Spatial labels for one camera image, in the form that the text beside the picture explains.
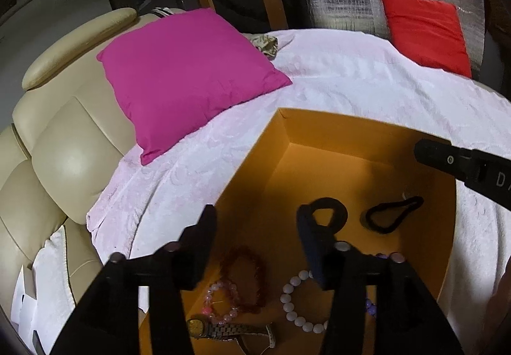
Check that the orange cardboard box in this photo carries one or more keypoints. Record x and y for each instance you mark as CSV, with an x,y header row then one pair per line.
x,y
319,163

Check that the white papers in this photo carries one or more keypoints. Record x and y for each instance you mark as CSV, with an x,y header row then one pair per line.
x,y
24,299

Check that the magenta pillow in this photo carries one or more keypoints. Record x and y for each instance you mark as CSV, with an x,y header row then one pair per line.
x,y
179,71

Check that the silver metal wristwatch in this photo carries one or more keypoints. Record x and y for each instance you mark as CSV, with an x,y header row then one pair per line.
x,y
223,331

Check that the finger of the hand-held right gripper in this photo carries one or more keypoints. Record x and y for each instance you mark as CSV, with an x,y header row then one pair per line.
x,y
439,157

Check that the white textured blanket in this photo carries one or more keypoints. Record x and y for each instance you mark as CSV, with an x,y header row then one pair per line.
x,y
359,75

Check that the striped cloth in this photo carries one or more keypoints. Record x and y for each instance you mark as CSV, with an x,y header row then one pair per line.
x,y
163,12

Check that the patterned cloth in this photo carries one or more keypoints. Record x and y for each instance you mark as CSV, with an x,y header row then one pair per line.
x,y
265,45

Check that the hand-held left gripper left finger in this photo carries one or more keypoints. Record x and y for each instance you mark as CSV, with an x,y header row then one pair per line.
x,y
199,247

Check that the red pillow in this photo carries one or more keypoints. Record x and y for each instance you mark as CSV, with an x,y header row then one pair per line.
x,y
427,31

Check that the white towel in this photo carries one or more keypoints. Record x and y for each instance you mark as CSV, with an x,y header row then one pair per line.
x,y
56,279

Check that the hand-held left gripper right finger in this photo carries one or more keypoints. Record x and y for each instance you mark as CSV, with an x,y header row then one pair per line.
x,y
309,243

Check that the beige leather sofa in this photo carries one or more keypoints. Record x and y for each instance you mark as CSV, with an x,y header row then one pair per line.
x,y
72,155

